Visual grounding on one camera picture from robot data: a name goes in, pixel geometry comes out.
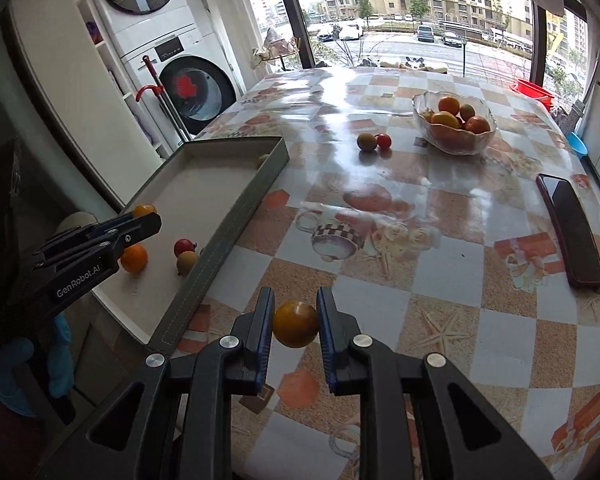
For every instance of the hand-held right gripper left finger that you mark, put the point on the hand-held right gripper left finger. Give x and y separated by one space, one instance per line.
262 340

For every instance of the glass bowl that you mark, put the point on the glass bowl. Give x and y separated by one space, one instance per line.
460 145

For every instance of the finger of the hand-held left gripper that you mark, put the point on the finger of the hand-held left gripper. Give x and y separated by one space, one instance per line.
80 240
95 267

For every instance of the large red tomato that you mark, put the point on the large red tomato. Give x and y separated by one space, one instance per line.
477 124

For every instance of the smartphone in red case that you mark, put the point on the smartphone in red case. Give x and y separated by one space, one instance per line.
575 230

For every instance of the orange cherry tomato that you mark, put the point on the orange cherry tomato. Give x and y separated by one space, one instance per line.
144 208
134 258

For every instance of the person's left hand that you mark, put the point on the person's left hand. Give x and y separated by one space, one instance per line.
60 360

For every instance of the grey rectangular tray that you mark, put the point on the grey rectangular tray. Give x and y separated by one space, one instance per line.
205 185

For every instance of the olive brown cherry tomato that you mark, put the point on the olive brown cherry tomato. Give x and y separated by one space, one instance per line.
366 141

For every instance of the dark parked car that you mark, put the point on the dark parked car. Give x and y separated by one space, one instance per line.
452 40

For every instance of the red cherry tomato with stem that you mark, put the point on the red cherry tomato with stem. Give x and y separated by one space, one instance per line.
183 246

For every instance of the paper wrapped bouquet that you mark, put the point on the paper wrapped bouquet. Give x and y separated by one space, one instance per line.
275 47

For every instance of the grey parked van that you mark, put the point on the grey parked van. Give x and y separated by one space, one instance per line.
425 33

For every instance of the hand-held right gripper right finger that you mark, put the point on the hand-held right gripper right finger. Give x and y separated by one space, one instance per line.
327 345

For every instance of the yellow orange oval tomato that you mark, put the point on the yellow orange oval tomato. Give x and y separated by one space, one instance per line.
445 120

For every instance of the red bucket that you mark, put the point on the red bucket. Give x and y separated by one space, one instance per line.
530 91

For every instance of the white washing machine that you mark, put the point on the white washing machine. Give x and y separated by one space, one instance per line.
200 90

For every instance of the white shelf unit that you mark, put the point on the white shelf unit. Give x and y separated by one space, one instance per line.
130 110

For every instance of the blue basin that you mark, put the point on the blue basin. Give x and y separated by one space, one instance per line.
577 145

